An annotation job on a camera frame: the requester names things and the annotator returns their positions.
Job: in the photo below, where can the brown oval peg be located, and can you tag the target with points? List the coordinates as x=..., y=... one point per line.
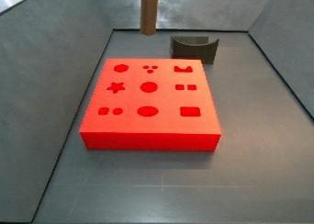
x=148, y=17

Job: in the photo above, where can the red shape-sorting board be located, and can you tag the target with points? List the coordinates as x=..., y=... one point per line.
x=151, y=105

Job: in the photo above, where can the black curved holder bracket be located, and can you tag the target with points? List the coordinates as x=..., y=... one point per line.
x=193, y=48

